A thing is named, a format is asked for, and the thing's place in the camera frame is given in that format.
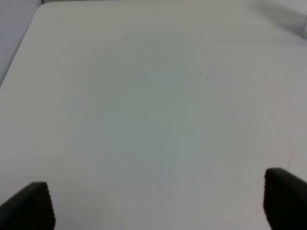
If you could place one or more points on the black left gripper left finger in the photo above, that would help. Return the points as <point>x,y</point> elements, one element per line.
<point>29,209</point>

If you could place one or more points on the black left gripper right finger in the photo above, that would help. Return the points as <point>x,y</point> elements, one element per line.
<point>285,200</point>

